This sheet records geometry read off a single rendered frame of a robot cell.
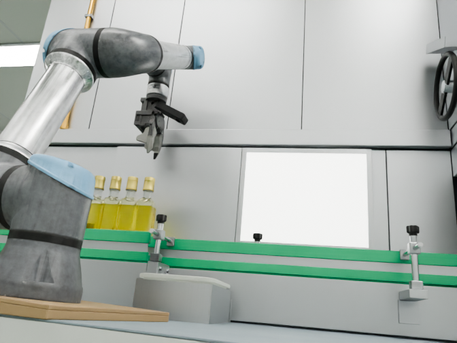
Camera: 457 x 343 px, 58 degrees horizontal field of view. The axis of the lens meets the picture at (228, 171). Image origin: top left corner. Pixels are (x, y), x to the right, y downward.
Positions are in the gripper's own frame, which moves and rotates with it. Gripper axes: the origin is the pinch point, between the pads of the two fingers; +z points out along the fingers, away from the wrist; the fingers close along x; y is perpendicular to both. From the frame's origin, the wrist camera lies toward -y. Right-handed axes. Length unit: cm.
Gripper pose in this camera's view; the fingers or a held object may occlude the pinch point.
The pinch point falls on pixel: (154, 152)
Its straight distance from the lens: 139.2
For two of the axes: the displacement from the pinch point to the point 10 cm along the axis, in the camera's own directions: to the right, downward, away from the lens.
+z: -0.9, 9.4, -3.2
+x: -2.0, -3.3, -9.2
